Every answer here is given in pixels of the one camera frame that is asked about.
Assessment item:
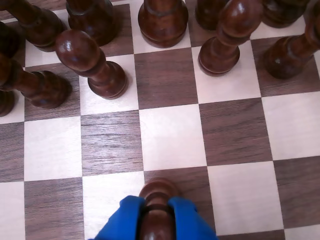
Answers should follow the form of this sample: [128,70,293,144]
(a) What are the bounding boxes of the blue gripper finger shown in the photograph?
[93,195,146,240]
[167,196,220,240]

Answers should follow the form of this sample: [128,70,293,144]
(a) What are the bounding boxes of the dark wooden pawn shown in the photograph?
[138,177,181,240]
[198,0,265,77]
[0,88,16,118]
[262,9,320,80]
[55,29,129,100]
[0,52,73,110]

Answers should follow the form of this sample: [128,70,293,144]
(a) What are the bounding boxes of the dark wooden queen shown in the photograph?
[65,0,115,48]

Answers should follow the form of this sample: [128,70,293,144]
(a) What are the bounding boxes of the wooden chessboard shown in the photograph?
[0,0,320,240]

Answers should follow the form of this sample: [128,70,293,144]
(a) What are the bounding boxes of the dark wooden king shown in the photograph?
[137,0,189,49]

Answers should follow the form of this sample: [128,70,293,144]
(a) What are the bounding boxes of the dark wooden bishop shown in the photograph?
[0,0,67,53]
[194,0,226,31]

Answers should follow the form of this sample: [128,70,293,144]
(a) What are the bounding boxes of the dark wooden knight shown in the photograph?
[0,21,22,60]
[261,0,311,29]

